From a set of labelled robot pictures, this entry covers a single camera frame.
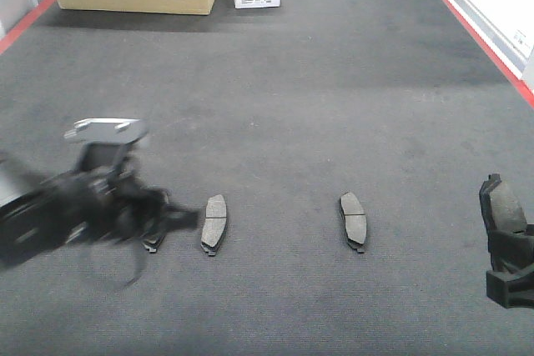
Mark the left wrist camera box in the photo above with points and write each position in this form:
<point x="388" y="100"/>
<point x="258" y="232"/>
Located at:
<point x="107" y="130"/>

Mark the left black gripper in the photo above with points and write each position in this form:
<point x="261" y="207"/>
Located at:
<point x="40" y="214"/>

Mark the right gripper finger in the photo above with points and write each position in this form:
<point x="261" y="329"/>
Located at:
<point x="511" y="290"/>
<point x="510" y="251"/>

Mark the grey brake pad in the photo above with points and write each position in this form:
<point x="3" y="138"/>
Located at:
<point x="501" y="210"/>
<point x="355" y="221"/>
<point x="215" y="224"/>
<point x="152" y="239"/>

